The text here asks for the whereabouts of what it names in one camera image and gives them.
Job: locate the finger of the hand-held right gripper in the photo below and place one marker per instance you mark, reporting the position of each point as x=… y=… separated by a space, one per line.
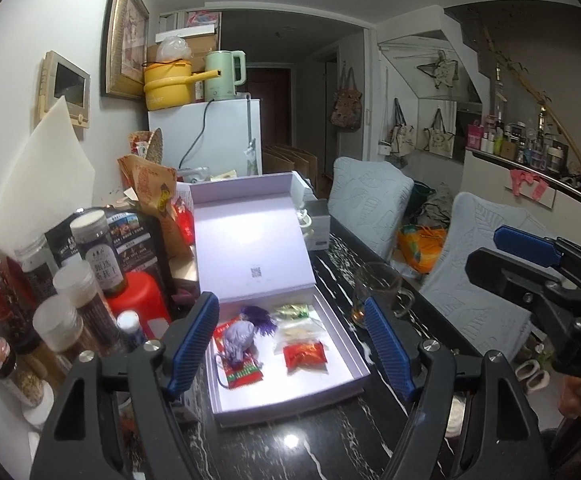
x=505 y=275
x=527 y=247

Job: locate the woven straw fan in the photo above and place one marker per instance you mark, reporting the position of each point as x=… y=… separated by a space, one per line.
x=148 y=147

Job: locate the brown patterned tote bag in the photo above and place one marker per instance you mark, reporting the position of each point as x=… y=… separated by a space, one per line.
x=345 y=105

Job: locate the gold framed picture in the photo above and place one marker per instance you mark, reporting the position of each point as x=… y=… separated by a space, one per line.
x=128 y=35

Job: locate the white mini fridge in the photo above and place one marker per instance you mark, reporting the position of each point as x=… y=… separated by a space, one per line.
x=225 y=135

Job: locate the red plastic container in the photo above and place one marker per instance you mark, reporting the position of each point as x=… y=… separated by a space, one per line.
x=138 y=300

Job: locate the group of clear spice jars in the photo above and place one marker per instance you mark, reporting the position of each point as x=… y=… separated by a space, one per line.
x=70 y=320

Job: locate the pink cloth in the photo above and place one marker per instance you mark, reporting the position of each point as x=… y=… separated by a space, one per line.
x=525 y=182

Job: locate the brown paper bags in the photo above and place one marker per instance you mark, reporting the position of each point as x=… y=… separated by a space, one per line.
x=290 y=165

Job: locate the star shaped hanging bag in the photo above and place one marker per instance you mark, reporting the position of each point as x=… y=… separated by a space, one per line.
x=438 y=72

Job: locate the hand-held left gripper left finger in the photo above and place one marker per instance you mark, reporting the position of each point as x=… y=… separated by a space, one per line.
x=193 y=345

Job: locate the white cabinet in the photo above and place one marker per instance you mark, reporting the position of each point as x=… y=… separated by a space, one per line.
x=530 y=210

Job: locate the light green electric kettle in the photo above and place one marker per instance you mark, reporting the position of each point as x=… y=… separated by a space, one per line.
x=223 y=77

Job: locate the clear plastic bag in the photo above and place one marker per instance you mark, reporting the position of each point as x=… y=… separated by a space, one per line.
x=173 y=49

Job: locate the brown printed paper bag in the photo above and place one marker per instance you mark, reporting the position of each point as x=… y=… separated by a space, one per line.
x=155 y=195

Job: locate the printed canvas tote bag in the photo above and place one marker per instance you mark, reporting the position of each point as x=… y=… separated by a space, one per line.
x=439 y=137
x=401 y=132

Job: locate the yellow enamel pot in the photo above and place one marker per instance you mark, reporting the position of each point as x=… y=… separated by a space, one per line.
x=168 y=87

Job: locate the chair with light blue cover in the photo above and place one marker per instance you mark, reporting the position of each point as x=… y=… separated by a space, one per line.
x=368 y=200
x=475 y=270

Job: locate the green foil packet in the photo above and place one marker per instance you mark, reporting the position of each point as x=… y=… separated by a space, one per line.
x=293 y=311

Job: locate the flat brown cardboard box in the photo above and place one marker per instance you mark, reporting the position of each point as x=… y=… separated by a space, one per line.
x=200 y=47

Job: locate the pair of white slippers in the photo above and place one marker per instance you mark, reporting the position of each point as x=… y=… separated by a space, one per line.
x=532 y=375

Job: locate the dark green bag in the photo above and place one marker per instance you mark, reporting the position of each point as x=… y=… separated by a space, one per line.
x=428 y=202

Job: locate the glass pitcher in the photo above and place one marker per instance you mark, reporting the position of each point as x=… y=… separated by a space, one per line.
x=380 y=285

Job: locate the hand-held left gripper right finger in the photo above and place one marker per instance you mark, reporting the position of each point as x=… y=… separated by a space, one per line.
x=390 y=350

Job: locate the large red snack packet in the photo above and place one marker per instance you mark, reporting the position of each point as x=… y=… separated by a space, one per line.
x=243 y=374

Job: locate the clear bag with white contents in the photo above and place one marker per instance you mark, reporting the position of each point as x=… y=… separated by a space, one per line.
x=298 y=332

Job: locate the white foam sheet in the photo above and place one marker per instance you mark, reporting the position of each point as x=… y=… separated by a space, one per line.
x=45 y=185

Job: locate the orange yellow bag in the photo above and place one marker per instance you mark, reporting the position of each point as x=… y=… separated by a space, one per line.
x=420 y=247

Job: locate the black printed package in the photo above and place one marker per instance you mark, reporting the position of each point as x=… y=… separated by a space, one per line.
x=130 y=240

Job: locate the lilac gift box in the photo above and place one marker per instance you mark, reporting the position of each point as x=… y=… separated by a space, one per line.
x=255 y=240

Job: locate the small red snack packet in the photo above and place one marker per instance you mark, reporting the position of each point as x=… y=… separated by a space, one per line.
x=305 y=356

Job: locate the person's right hand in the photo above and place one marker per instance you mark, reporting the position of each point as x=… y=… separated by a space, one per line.
x=575 y=395

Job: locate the row of bottles and jars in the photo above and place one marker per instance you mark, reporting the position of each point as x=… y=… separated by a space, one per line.
x=517 y=145

